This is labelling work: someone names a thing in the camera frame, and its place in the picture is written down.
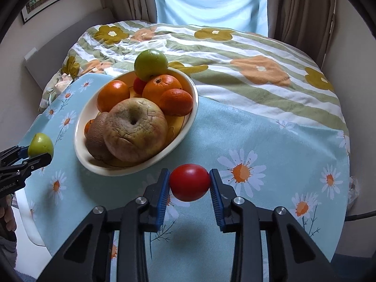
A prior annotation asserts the small red cherry tomato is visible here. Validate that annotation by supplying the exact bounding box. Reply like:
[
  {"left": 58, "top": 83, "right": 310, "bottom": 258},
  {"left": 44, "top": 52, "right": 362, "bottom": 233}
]
[{"left": 133, "top": 77, "right": 147, "bottom": 95}]

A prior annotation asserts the large wrinkled apple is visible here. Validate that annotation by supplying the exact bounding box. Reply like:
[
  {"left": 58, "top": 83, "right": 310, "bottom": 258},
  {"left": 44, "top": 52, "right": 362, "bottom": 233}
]
[{"left": 103, "top": 98, "right": 168, "bottom": 163}]

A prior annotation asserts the light blue window cloth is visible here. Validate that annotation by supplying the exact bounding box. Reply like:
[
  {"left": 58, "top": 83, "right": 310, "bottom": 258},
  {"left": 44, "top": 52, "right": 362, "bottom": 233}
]
[{"left": 151, "top": 0, "right": 269, "bottom": 36}]

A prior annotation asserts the black cable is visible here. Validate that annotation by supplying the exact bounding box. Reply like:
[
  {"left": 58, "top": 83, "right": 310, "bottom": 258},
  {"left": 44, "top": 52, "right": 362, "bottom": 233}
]
[{"left": 345, "top": 208, "right": 376, "bottom": 222}]

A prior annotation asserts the large orange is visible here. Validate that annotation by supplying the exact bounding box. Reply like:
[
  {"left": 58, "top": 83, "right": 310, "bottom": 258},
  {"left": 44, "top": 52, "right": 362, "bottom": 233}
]
[{"left": 142, "top": 75, "right": 183, "bottom": 106}]

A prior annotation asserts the small green apple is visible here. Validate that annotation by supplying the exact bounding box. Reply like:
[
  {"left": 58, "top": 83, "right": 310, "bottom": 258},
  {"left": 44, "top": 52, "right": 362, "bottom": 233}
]
[{"left": 28, "top": 133, "right": 55, "bottom": 157}]

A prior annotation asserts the person's left hand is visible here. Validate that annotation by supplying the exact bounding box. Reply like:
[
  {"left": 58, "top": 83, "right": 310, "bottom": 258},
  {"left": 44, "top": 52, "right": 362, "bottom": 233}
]
[{"left": 0, "top": 204, "right": 17, "bottom": 233}]

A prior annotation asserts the large green apple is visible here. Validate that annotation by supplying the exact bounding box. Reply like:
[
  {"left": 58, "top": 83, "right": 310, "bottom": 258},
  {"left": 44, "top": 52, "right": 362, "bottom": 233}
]
[{"left": 134, "top": 49, "right": 169, "bottom": 82}]

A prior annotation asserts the brown kiwi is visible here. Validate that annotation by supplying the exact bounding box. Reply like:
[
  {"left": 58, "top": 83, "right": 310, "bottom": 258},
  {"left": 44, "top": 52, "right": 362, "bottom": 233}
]
[{"left": 85, "top": 112, "right": 114, "bottom": 162}]

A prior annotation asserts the clear plastic bag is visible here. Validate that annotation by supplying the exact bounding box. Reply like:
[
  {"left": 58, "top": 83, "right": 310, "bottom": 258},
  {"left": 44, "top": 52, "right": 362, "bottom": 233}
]
[{"left": 347, "top": 176, "right": 361, "bottom": 210}]

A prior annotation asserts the blue daisy print cloth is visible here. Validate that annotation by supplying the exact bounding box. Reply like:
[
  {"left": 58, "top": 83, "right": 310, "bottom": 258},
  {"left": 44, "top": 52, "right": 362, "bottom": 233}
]
[{"left": 13, "top": 73, "right": 351, "bottom": 282}]

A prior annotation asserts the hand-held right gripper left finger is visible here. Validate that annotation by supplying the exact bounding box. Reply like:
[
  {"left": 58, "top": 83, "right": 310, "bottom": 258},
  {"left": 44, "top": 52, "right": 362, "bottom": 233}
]
[{"left": 37, "top": 169, "right": 171, "bottom": 282}]

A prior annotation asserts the cream and yellow oval dish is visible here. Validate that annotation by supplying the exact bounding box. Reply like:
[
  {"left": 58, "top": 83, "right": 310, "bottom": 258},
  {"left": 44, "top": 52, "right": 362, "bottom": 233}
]
[{"left": 73, "top": 67, "right": 199, "bottom": 177}]

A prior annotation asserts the striped floral blanket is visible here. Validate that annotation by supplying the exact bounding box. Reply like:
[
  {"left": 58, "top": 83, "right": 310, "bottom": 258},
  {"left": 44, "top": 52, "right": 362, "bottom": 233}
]
[{"left": 39, "top": 20, "right": 343, "bottom": 133}]

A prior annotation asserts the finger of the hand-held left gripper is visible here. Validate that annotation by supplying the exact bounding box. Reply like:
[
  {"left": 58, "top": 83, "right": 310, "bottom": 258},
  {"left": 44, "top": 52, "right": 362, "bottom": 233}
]
[
  {"left": 0, "top": 145, "right": 31, "bottom": 168},
  {"left": 0, "top": 152, "right": 53, "bottom": 183}
]

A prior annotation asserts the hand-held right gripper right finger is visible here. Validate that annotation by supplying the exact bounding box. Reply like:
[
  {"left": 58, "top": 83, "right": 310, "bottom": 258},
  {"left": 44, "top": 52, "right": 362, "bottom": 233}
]
[{"left": 209, "top": 169, "right": 334, "bottom": 282}]

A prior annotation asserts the orange tangerine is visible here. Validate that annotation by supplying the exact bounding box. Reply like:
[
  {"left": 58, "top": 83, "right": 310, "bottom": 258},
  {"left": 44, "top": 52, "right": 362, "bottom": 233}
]
[
  {"left": 159, "top": 88, "right": 194, "bottom": 116},
  {"left": 84, "top": 119, "right": 96, "bottom": 138},
  {"left": 97, "top": 80, "right": 130, "bottom": 113}
]

